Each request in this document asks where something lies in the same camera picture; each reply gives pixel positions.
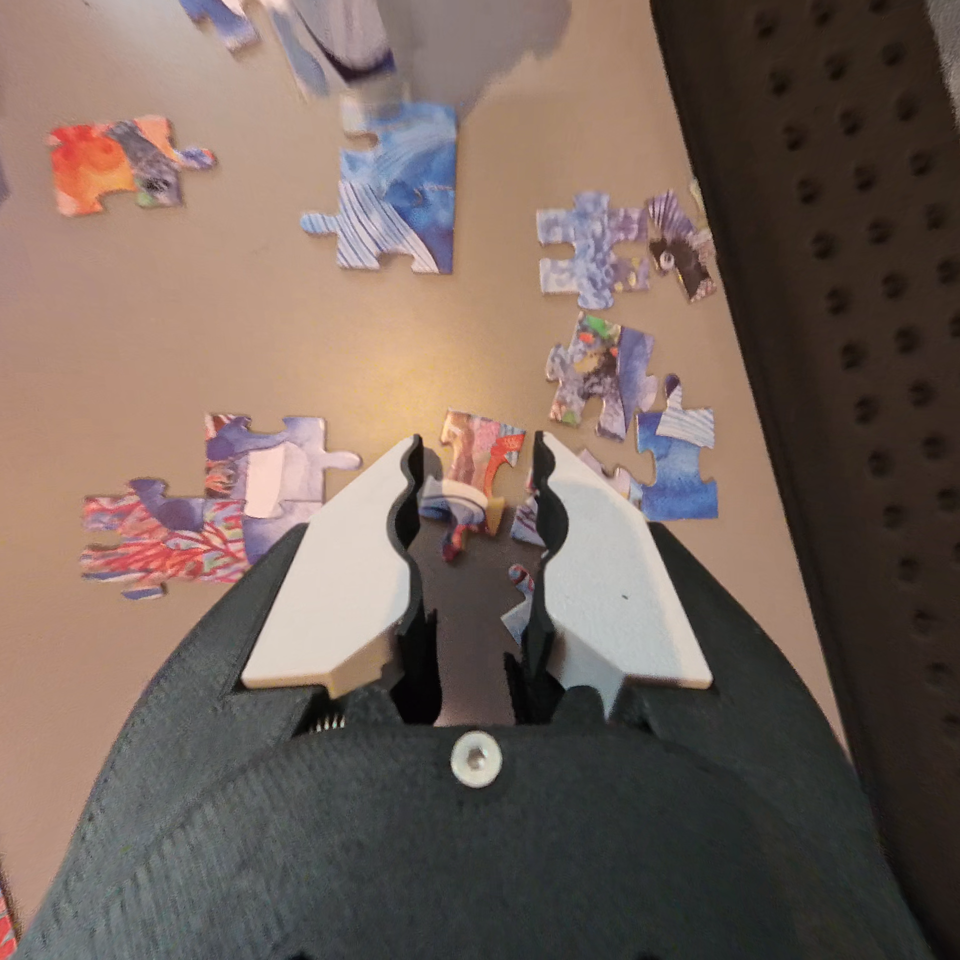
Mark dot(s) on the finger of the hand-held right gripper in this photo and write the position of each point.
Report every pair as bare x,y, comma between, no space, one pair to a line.
480,45

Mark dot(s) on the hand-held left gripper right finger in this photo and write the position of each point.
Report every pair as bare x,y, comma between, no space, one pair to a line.
630,600

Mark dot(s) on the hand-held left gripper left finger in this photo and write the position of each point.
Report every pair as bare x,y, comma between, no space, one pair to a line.
330,600

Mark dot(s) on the light blue wave puzzle piece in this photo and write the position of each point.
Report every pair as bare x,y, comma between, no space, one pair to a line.
412,150

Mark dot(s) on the blue striped puzzle piece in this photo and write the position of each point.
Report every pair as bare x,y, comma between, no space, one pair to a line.
390,232

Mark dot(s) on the red white banded puzzle piece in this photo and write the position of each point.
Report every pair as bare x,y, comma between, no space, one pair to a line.
480,450

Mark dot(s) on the blue mottled puzzle piece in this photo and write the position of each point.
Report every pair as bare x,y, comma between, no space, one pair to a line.
592,247

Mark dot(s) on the pile of loose puzzle pieces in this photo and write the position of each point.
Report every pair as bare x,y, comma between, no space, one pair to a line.
112,165

